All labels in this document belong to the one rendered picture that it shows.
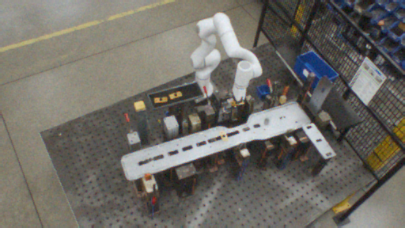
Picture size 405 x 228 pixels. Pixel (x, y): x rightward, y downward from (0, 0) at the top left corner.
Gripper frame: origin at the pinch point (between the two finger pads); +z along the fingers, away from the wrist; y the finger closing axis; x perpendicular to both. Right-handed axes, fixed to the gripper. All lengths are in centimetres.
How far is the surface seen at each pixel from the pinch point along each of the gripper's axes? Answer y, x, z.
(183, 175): 31, -42, 26
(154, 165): 19, -59, 29
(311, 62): -43, 82, 25
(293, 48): -65, 77, 29
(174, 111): -19.3, -37.2, 26.1
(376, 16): -109, 197, 47
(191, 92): -23.9, -24.3, 13.6
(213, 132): 2.3, -13.8, 29.6
